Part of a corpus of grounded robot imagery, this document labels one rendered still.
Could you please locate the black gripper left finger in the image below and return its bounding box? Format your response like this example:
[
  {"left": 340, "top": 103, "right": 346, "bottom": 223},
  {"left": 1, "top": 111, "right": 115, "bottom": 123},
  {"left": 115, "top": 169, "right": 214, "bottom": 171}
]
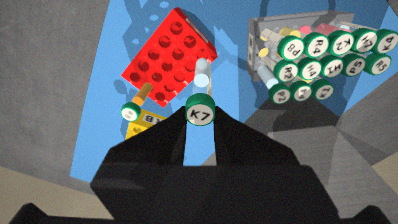
[{"left": 100, "top": 106, "right": 187, "bottom": 165}]

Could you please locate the blue bench mat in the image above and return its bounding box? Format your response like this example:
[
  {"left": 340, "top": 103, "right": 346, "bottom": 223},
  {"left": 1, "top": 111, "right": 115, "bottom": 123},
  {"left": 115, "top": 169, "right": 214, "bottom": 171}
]
[{"left": 70, "top": 0, "right": 398, "bottom": 182}]

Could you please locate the yellow rack with round wells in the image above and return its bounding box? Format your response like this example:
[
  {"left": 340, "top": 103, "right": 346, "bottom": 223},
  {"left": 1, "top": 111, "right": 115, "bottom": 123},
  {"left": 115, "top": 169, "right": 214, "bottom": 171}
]
[{"left": 125, "top": 109, "right": 166, "bottom": 140}]

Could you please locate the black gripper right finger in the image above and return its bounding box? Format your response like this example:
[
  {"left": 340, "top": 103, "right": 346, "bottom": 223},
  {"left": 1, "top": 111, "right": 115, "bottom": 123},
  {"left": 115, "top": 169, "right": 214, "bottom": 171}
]
[{"left": 213, "top": 106, "right": 301, "bottom": 165}]

